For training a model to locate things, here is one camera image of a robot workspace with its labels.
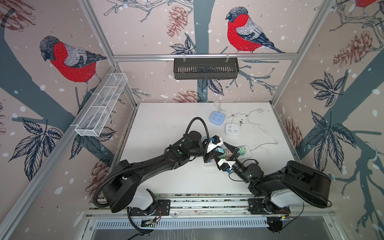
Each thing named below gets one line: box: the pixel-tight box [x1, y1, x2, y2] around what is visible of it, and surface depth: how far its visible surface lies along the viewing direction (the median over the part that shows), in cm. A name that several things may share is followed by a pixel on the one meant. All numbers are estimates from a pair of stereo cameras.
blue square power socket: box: [209, 111, 225, 126], surface depth 109 cm
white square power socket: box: [225, 122, 240, 136], surface depth 105 cm
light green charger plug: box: [239, 147, 247, 155], surface depth 89 cm
